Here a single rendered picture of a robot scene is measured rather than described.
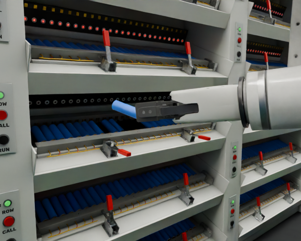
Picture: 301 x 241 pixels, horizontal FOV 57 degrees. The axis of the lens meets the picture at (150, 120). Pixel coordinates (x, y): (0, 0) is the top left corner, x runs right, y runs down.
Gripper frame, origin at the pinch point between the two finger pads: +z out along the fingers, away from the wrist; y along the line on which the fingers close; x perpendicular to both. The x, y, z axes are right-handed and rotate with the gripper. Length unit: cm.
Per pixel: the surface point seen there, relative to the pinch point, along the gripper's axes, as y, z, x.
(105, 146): -10.2, 17.5, 7.4
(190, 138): -33.4, 4.5, 10.0
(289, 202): -98, -19, 52
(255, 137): -67, -10, 16
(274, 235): -84, -13, 62
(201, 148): -38.9, 3.1, 14.1
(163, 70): -27.8, 8.2, -9.6
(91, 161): -5.6, 18.2, 9.9
